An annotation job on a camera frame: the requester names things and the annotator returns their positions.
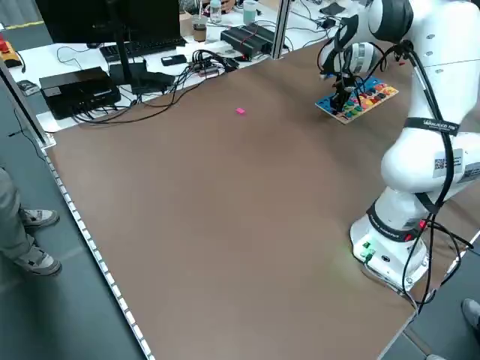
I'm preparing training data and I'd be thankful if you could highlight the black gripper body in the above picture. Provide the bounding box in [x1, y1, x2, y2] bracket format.
[331, 73, 357, 97]

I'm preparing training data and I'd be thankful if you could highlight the blue wooden toy board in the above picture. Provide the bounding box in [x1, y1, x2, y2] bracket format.
[313, 76, 400, 126]

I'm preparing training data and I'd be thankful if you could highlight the dark grey pouch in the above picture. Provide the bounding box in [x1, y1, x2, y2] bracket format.
[319, 2, 347, 17]

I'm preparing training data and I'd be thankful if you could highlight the black ribbed power supply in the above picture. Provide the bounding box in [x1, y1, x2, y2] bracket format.
[220, 26, 274, 59]
[239, 22, 278, 45]

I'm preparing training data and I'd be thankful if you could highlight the teal cup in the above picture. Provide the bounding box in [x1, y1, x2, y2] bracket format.
[242, 0, 259, 23]

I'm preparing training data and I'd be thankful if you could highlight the black usb hub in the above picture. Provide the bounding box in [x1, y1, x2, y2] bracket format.
[191, 49, 241, 79]

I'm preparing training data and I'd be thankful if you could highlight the clear water bottle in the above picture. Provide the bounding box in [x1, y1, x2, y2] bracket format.
[208, 0, 223, 24]

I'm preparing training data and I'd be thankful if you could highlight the brown paper coffee cup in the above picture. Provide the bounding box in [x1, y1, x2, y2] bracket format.
[191, 14, 209, 43]

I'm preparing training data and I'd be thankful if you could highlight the black smartphone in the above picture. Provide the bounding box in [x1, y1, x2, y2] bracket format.
[160, 54, 188, 67]

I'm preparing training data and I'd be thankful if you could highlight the small cardboard box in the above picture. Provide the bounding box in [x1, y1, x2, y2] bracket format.
[178, 10, 194, 37]

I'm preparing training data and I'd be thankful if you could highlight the black keyboard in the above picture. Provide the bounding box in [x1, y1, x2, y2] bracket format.
[99, 36, 188, 63]

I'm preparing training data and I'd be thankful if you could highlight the person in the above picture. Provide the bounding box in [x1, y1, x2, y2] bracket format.
[0, 164, 63, 278]
[425, 298, 480, 360]

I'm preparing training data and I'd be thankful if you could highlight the black computer monitor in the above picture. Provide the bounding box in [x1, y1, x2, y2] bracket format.
[35, 0, 183, 95]

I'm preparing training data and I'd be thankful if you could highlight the black desktop computer box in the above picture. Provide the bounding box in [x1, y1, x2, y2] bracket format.
[39, 66, 122, 121]

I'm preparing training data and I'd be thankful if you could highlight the white side desk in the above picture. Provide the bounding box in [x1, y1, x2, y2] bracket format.
[7, 0, 361, 134]

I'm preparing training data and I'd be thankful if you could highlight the small black device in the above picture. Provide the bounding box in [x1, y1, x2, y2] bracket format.
[18, 79, 41, 96]

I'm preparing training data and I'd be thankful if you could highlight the red emergency stop button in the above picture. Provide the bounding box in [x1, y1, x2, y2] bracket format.
[0, 35, 20, 69]

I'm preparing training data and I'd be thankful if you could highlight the silver aluminium frame post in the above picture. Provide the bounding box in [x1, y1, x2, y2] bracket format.
[270, 0, 293, 61]

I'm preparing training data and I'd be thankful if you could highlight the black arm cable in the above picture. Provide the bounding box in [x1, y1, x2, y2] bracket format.
[318, 37, 473, 314]

